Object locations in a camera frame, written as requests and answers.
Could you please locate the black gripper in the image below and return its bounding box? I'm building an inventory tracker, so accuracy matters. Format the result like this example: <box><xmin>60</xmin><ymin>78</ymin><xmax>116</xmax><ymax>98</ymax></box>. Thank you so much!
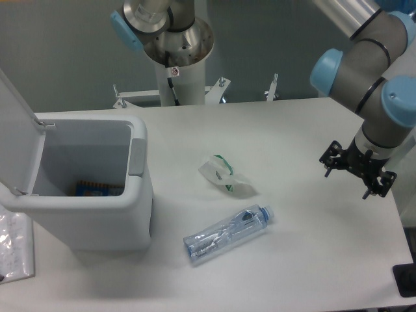
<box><xmin>319</xmin><ymin>140</ymin><xmax>397</xmax><ymax>199</ymax></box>

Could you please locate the white green plastic wrapper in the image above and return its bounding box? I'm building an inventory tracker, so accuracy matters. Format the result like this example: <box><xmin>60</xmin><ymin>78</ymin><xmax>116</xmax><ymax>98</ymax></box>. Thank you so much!
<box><xmin>198</xmin><ymin>154</ymin><xmax>257</xmax><ymax>198</ymax></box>

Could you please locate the clear crushed plastic bottle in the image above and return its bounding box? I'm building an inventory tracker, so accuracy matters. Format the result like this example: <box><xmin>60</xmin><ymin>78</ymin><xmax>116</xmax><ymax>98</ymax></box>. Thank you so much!
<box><xmin>183</xmin><ymin>204</ymin><xmax>274</xmax><ymax>264</ymax></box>

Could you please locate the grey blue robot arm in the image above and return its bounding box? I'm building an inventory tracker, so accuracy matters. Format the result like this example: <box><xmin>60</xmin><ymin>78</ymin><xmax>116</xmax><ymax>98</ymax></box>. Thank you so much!
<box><xmin>110</xmin><ymin>1</ymin><xmax>415</xmax><ymax>197</ymax></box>

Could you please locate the white plastic trash can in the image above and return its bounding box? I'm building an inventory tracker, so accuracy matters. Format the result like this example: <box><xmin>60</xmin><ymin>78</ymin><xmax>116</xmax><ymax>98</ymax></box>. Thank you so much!
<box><xmin>1</xmin><ymin>113</ymin><xmax>153</xmax><ymax>251</ymax></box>

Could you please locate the white trash can lid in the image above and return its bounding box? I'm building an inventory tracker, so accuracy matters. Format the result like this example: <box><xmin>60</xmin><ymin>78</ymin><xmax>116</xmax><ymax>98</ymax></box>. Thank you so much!
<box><xmin>1</xmin><ymin>72</ymin><xmax>55</xmax><ymax>196</ymax></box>

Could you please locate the black device at edge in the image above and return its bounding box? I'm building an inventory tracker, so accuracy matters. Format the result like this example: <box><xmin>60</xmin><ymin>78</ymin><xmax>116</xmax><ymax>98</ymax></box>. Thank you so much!
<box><xmin>393</xmin><ymin>263</ymin><xmax>415</xmax><ymax>298</ymax></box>

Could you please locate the blue orange snack packet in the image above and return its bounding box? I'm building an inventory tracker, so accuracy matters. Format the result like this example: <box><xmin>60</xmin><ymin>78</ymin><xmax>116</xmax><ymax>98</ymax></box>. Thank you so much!
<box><xmin>75</xmin><ymin>181</ymin><xmax>125</xmax><ymax>196</ymax></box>

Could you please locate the paper sheet in sleeve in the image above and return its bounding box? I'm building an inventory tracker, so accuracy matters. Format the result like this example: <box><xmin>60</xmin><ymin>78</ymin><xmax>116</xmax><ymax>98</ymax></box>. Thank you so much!
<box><xmin>1</xmin><ymin>206</ymin><xmax>35</xmax><ymax>285</ymax></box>

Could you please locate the white pedestal base bracket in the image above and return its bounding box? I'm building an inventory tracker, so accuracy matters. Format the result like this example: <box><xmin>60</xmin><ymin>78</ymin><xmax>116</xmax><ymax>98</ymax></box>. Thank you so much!
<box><xmin>112</xmin><ymin>77</ymin><xmax>231</xmax><ymax>109</ymax></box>

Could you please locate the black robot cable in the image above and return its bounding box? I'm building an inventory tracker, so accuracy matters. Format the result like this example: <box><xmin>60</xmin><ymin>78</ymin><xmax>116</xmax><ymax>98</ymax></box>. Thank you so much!
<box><xmin>164</xmin><ymin>51</ymin><xmax>181</xmax><ymax>107</ymax></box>

